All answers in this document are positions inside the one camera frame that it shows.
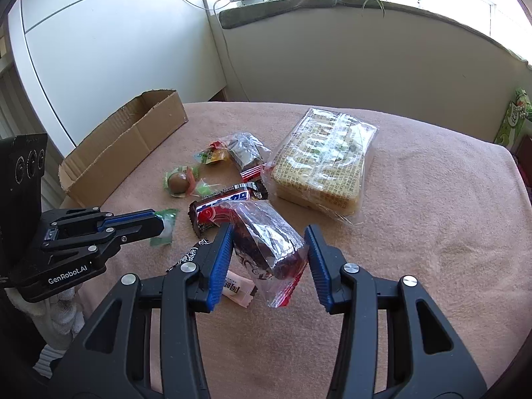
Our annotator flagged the white cable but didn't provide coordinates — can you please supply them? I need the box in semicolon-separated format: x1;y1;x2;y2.
212;0;252;102

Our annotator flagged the grey stone window sill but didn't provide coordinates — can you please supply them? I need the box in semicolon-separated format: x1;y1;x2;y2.
219;0;532;67

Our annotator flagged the white cabinet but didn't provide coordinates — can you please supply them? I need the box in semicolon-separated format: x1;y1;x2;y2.
8;0;227;156

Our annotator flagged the green candy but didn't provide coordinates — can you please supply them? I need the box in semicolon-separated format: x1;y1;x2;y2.
149;208;179;247
192;179;225;199

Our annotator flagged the red blue chocolate bar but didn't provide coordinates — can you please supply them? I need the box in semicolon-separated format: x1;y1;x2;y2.
189;182;269;237

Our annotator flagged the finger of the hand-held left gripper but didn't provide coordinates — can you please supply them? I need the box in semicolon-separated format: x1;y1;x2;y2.
42;206;156;233
42;215;166;264

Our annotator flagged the black white patterned packet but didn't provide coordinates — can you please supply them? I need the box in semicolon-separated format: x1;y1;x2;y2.
164;237;217;275

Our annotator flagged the person's left hand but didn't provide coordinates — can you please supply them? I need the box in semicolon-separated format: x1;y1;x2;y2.
10;287;79;345

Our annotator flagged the pink white wrapped candy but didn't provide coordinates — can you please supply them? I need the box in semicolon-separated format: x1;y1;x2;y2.
221;270;258;308

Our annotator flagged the clear bag brown cake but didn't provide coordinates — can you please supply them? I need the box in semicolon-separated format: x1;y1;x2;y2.
230;200;310;309

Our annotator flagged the orange wrapped candy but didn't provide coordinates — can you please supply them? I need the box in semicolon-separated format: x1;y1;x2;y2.
196;141;231;166

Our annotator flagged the clear bag dark cake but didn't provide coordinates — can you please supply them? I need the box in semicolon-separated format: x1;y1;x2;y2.
222;132;273;181

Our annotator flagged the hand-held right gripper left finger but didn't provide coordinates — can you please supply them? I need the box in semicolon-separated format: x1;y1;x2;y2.
50;222;235;399

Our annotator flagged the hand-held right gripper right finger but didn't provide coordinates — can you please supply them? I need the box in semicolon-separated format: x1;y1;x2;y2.
304;223;487;399

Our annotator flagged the brown cardboard box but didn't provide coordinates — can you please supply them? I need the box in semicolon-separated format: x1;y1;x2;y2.
58;88;189;209

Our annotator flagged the braised egg pack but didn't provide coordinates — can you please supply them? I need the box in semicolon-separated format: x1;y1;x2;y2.
163;165;201;197

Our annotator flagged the large clear cracker package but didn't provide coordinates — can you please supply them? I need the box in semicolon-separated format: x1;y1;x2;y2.
261;107;379;217

